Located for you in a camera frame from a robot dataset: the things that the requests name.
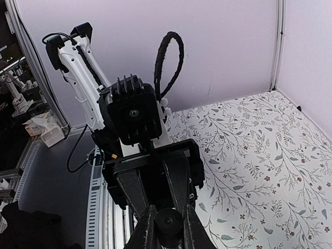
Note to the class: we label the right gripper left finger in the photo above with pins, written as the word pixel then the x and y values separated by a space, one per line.
pixel 144 235

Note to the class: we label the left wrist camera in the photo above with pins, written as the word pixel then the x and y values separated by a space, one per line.
pixel 132 115

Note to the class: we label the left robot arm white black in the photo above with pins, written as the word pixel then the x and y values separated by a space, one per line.
pixel 72 55

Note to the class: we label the black sleeved forearm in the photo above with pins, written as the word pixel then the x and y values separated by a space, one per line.
pixel 31 230

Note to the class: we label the front aluminium rail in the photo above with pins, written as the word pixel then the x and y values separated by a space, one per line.
pixel 107 225

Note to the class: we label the white cardboard box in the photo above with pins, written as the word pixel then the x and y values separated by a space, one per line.
pixel 51 134

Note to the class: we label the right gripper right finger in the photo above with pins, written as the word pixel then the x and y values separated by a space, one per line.
pixel 195 235

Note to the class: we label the left aluminium frame post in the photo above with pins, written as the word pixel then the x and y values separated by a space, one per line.
pixel 278 44

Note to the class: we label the floral patterned table mat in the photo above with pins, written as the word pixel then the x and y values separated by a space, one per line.
pixel 267 172

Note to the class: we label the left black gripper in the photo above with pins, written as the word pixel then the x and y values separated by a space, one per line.
pixel 165 177

